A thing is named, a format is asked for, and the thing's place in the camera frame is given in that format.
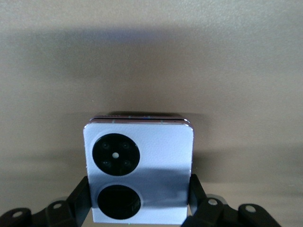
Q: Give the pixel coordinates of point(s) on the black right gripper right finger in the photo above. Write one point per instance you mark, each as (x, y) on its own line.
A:
(198, 203)

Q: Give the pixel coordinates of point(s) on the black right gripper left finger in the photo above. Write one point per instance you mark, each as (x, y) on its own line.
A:
(75, 203)

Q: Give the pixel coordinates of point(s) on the lilac flip phone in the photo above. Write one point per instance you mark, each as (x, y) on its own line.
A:
(163, 151)

